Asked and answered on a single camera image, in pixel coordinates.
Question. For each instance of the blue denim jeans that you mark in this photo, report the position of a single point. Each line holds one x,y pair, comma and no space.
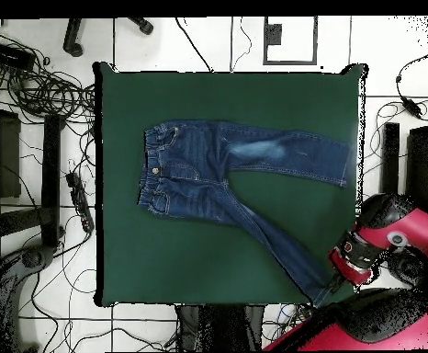
199,165

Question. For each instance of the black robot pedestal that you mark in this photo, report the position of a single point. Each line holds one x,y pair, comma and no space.
221,327

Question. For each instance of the grey square frame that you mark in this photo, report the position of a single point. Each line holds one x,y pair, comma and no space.
290,61

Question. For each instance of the black stand frame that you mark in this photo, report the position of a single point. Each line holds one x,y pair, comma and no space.
51,176
391,154

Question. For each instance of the black power adapter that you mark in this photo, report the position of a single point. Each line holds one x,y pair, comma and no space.
412,107

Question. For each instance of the black chair leg with caster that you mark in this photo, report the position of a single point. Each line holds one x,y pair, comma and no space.
72,40
144,26

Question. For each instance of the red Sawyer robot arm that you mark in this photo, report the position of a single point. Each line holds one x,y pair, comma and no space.
383,323

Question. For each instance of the dark green table cloth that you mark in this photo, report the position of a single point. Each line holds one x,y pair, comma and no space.
199,264

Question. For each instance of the black power strip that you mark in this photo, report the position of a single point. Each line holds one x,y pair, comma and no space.
80,202

